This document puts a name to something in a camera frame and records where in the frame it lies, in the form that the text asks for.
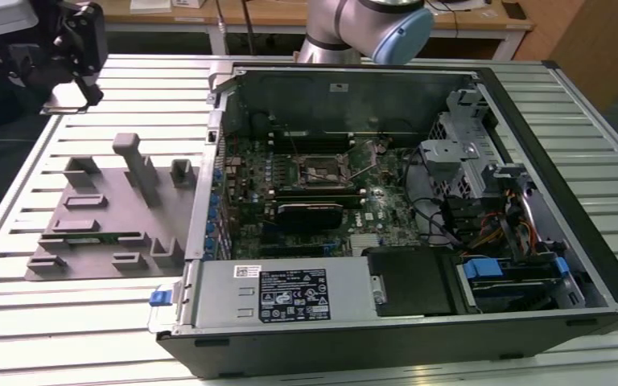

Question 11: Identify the silver CPU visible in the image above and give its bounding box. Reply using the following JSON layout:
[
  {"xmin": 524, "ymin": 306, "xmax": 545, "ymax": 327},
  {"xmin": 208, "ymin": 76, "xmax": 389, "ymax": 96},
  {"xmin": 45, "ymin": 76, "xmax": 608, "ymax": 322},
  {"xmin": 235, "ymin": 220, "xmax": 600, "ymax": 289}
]
[{"xmin": 39, "ymin": 79, "xmax": 89, "ymax": 117}]

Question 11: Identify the metal drive cage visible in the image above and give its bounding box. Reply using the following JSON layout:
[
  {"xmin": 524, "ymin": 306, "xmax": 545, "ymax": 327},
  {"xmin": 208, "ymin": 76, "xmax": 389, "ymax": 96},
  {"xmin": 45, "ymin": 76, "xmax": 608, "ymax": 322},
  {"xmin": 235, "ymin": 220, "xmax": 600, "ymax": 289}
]
[{"xmin": 418, "ymin": 88, "xmax": 506, "ymax": 200}]

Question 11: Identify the hard disk in blue carrier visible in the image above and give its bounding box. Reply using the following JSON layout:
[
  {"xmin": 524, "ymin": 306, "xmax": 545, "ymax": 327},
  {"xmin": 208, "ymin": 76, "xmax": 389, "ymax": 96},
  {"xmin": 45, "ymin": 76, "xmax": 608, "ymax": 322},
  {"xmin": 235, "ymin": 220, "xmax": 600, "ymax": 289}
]
[{"xmin": 458, "ymin": 257, "xmax": 572, "ymax": 314}]

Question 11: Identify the white paper sheet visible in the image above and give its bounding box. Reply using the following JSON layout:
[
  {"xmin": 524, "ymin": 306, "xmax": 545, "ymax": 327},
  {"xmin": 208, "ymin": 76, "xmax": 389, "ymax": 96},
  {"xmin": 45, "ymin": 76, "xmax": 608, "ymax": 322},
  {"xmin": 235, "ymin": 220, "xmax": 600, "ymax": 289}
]
[{"xmin": 128, "ymin": 0, "xmax": 172, "ymax": 12}]

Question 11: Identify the blue plastic latch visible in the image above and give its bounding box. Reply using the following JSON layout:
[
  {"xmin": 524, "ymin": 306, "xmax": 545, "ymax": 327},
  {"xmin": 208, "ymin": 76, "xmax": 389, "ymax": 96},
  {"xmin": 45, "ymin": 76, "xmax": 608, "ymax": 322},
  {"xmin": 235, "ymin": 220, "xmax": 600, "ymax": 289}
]
[{"xmin": 148, "ymin": 289, "xmax": 174, "ymax": 309}]

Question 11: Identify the metal locking lever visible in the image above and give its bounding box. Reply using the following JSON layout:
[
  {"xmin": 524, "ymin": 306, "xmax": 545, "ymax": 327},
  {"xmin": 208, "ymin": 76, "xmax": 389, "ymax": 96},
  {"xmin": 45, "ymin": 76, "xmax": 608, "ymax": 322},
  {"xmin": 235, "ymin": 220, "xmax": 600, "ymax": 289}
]
[
  {"xmin": 349, "ymin": 154, "xmax": 381, "ymax": 180},
  {"xmin": 282, "ymin": 123, "xmax": 303, "ymax": 158}
]

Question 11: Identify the black plastic shroud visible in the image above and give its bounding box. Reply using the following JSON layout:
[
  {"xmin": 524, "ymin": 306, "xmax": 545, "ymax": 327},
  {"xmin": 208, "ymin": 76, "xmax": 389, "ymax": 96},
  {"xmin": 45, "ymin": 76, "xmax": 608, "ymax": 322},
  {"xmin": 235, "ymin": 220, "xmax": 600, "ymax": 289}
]
[{"xmin": 365, "ymin": 245, "xmax": 461, "ymax": 318}]

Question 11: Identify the wooden desk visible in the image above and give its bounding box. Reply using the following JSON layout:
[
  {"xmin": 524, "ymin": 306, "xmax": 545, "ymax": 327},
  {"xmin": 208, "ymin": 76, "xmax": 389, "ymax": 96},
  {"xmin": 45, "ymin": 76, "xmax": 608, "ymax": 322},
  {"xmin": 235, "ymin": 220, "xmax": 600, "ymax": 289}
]
[{"xmin": 0, "ymin": 0, "xmax": 537, "ymax": 61}]

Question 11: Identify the black open PC case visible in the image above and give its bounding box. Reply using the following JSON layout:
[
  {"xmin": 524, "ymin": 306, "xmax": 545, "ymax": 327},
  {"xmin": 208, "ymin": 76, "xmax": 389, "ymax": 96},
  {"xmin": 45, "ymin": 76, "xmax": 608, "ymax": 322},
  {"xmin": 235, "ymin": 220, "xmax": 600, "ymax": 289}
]
[{"xmin": 147, "ymin": 55, "xmax": 618, "ymax": 379}]

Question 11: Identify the brown wooden cabinet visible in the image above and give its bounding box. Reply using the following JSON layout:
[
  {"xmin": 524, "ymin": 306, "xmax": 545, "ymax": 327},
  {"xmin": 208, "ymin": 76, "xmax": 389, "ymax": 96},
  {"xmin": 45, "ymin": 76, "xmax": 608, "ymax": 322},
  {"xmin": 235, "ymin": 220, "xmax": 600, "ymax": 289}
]
[{"xmin": 516, "ymin": 0, "xmax": 618, "ymax": 112}]

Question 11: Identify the silver power supply unit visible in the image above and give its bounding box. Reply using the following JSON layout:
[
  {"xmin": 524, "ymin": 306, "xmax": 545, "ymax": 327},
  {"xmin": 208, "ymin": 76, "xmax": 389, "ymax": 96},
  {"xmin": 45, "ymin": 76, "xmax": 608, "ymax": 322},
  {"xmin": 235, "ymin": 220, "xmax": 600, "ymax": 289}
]
[{"xmin": 172, "ymin": 257, "xmax": 381, "ymax": 337}]

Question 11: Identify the green RAM stick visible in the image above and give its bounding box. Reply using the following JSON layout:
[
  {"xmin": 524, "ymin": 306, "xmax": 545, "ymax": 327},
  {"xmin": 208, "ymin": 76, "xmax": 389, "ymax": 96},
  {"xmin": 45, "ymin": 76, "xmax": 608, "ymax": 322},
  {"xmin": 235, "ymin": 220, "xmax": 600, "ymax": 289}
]
[{"xmin": 61, "ymin": 234, "xmax": 128, "ymax": 244}]

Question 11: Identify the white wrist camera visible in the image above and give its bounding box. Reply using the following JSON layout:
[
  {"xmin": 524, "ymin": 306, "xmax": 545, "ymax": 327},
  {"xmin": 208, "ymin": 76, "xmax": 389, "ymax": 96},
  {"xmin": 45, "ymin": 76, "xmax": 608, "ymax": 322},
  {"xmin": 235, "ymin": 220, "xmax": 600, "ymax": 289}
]
[{"xmin": 0, "ymin": 0, "xmax": 41, "ymax": 40}]

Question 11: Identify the grey parts rack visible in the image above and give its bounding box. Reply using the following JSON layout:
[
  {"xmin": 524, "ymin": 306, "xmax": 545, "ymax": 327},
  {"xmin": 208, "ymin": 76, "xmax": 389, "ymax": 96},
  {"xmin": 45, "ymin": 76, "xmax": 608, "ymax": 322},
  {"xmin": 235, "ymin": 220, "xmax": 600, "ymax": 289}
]
[{"xmin": 23, "ymin": 132, "xmax": 202, "ymax": 282}]

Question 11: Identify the black phone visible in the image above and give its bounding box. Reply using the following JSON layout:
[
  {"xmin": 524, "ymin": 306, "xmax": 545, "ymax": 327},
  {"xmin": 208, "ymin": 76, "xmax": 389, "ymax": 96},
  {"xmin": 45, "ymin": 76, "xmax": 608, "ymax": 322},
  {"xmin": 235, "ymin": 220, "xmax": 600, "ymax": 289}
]
[{"xmin": 501, "ymin": 2, "xmax": 528, "ymax": 20}]

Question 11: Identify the green motherboard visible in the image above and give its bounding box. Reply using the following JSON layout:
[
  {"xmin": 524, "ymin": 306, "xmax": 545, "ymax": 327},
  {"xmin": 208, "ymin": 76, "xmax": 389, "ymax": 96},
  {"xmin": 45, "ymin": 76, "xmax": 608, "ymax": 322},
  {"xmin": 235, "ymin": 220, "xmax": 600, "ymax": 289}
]
[{"xmin": 222, "ymin": 134, "xmax": 437, "ymax": 261}]

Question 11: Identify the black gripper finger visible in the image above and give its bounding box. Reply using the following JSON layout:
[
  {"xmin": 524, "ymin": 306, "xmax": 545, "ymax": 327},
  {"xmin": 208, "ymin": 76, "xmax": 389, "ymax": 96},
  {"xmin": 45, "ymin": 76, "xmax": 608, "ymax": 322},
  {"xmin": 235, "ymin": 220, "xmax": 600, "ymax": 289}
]
[{"xmin": 55, "ymin": 1, "xmax": 108, "ymax": 108}]

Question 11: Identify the black graphics card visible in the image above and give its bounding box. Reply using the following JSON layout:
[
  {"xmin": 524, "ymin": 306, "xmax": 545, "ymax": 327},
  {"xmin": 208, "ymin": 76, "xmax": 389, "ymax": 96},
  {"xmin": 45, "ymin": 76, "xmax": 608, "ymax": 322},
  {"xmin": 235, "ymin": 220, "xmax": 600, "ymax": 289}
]
[{"xmin": 274, "ymin": 202, "xmax": 346, "ymax": 231}]

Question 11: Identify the CPU socket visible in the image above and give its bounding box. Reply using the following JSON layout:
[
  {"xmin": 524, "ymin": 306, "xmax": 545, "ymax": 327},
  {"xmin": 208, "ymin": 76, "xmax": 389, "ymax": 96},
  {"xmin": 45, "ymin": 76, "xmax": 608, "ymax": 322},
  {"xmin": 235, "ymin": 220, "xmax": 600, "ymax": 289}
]
[{"xmin": 292, "ymin": 153, "xmax": 355, "ymax": 191}]

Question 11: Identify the orange yellow wire bundle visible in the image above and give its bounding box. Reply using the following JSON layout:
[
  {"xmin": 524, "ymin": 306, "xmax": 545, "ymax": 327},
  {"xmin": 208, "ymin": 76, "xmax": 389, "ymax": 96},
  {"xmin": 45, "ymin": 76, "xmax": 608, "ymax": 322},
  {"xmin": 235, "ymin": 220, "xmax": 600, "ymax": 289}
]
[{"xmin": 462, "ymin": 191, "xmax": 540, "ymax": 258}]

